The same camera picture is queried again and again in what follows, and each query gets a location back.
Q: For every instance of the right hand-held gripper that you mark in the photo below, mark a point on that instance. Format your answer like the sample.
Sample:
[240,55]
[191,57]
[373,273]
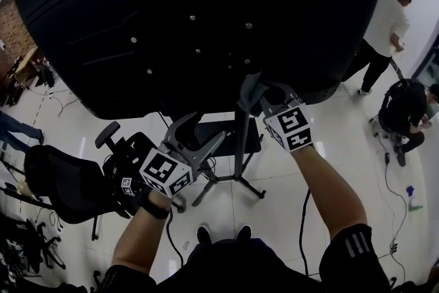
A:
[291,128]

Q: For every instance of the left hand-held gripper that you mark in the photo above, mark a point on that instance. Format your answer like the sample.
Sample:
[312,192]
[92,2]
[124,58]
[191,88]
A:
[161,169]

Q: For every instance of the grey cloth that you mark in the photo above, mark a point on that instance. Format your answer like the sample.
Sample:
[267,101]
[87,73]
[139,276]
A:
[252,92]

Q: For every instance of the black TV stand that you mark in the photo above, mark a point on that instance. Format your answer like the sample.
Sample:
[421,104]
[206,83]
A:
[241,147]

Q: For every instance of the person's right forearm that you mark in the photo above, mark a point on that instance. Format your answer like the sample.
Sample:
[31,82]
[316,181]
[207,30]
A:
[329,199]

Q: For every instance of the person's left forearm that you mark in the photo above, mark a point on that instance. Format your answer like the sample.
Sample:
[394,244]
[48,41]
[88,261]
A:
[137,243]

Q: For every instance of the black electronic equipment bundle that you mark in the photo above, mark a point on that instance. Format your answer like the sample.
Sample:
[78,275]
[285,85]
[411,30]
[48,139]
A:
[127,161]

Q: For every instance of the black wristband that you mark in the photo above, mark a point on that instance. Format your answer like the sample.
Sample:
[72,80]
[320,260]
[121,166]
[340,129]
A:
[154,209]

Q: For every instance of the person's black shoe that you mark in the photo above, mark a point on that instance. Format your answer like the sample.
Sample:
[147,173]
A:
[244,232]
[203,235]

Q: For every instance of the small wheeled stool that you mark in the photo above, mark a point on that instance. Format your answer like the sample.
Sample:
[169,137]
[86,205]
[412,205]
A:
[377,128]

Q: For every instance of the black mesh office chair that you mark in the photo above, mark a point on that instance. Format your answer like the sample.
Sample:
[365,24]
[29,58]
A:
[65,182]

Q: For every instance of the person's black shirt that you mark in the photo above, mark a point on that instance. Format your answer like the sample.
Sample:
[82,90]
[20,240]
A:
[240,267]

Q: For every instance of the large black television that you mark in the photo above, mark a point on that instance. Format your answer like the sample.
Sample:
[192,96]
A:
[137,10]

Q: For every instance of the dark glass door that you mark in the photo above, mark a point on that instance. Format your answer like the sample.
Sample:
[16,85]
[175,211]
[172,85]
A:
[427,61]

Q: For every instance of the blue and green spray bottle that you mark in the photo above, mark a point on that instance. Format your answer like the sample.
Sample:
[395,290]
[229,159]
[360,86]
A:
[413,202]

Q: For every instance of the beige box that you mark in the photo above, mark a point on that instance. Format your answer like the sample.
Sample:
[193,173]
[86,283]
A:
[24,188]

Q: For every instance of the small wooden table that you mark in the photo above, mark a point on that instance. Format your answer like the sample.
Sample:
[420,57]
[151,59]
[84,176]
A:
[27,65]

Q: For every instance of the black swivel chair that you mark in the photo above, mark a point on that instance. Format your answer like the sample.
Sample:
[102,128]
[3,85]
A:
[20,240]

